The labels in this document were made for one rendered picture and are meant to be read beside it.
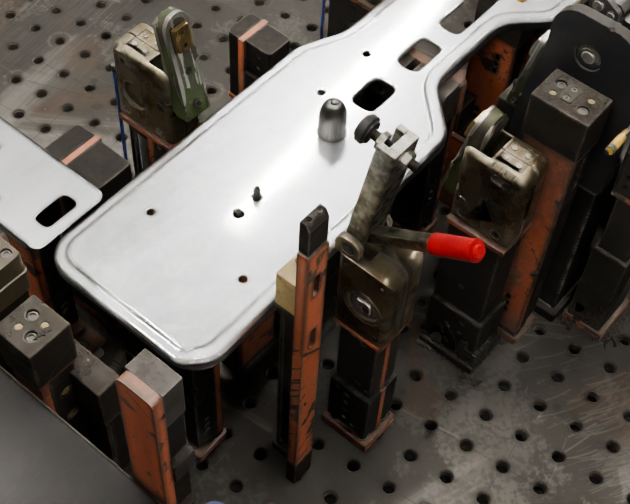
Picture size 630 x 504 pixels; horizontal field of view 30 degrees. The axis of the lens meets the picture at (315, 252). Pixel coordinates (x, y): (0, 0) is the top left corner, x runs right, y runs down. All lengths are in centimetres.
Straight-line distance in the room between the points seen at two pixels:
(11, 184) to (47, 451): 34
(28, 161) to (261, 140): 25
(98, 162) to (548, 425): 63
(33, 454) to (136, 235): 27
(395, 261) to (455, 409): 37
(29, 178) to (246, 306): 28
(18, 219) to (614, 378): 76
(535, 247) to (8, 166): 60
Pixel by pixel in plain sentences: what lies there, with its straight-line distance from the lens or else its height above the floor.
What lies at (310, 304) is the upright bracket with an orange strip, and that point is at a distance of 108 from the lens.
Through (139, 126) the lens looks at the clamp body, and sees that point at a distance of 142.
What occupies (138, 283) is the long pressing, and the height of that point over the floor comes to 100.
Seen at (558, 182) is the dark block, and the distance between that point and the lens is 128.
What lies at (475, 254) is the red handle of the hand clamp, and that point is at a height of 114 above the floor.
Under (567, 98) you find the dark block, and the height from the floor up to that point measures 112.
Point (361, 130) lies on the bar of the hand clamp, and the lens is 103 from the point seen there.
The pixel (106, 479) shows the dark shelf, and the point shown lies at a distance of 105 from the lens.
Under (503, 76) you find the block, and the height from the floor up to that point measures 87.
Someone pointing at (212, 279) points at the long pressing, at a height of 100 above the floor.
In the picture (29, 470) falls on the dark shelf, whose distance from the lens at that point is 107.
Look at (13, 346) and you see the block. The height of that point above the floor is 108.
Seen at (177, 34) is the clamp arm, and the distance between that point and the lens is 127.
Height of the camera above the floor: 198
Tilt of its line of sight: 54 degrees down
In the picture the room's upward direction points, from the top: 4 degrees clockwise
